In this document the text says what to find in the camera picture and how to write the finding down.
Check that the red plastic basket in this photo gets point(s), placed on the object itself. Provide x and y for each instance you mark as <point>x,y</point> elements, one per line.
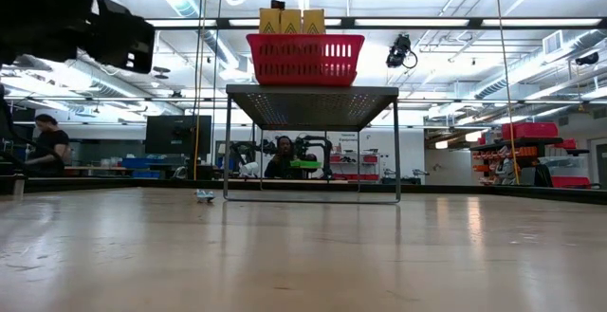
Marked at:
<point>303,60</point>

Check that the yellow crayon box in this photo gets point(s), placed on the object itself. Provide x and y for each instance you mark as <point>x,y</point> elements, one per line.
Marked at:
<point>314,23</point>

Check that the grey perforated metal shelf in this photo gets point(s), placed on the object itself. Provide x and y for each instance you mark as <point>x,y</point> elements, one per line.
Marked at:
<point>313,108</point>

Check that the black background robot arm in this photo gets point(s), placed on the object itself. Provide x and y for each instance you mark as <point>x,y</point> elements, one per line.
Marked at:
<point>318,146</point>

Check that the person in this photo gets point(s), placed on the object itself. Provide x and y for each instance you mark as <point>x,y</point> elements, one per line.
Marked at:
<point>49,146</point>
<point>283,158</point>

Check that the blue storage bin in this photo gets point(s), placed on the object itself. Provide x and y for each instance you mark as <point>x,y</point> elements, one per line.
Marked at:
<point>137,163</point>

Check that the small blue-white wrapper scrap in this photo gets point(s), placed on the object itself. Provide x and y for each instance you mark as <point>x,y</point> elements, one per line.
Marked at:
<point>205,196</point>

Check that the green background tray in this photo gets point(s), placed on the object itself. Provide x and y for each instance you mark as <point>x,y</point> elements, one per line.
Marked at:
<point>306,164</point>

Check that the white rack red bins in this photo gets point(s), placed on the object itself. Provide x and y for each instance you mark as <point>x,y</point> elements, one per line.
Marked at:
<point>370,160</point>

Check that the black ceiling beam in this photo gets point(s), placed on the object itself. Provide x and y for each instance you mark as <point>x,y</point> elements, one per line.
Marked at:
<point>427,23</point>

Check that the red white container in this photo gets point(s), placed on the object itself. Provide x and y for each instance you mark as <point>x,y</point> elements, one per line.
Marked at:
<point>571,182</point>

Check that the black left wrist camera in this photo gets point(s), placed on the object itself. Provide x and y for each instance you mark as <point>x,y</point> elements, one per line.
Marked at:
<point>125,37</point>

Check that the black ceiling camera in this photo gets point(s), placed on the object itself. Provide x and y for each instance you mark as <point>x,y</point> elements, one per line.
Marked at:
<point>398,51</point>

